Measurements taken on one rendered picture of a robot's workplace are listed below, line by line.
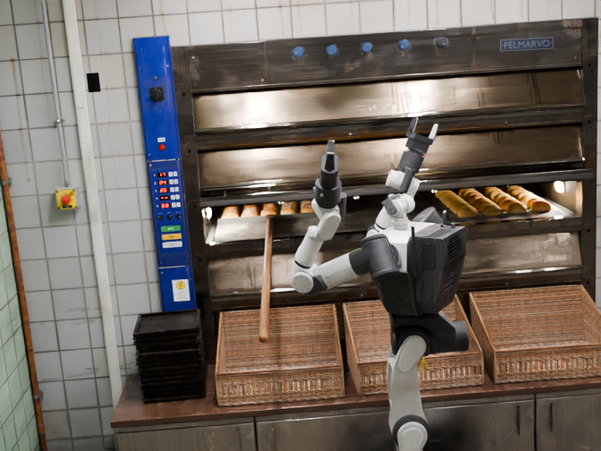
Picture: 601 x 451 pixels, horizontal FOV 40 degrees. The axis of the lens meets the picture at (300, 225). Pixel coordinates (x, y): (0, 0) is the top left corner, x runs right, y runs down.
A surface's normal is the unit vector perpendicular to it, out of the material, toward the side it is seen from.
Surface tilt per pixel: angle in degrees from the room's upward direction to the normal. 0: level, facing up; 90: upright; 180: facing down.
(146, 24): 90
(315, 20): 90
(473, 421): 91
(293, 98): 70
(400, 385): 114
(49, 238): 90
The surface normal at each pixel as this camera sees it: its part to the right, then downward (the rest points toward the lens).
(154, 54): 0.04, 0.22
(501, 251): 0.02, -0.13
